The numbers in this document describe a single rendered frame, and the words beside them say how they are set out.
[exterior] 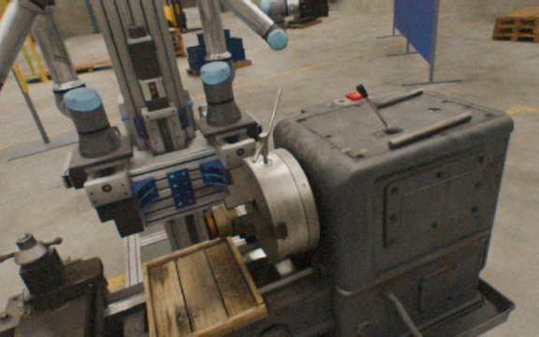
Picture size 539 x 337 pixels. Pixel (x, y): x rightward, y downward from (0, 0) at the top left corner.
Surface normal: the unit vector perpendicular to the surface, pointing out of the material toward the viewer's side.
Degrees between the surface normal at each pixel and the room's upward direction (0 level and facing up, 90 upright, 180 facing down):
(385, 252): 89
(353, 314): 90
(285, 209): 62
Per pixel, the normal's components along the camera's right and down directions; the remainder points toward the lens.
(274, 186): 0.14, -0.43
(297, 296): -0.12, -0.88
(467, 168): 0.38, 0.38
